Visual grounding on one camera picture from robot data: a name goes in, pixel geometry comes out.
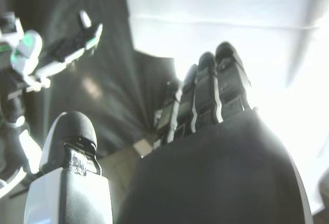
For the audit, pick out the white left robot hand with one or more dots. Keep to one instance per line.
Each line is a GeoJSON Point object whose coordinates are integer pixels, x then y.
{"type": "Point", "coordinates": [205, 170]}

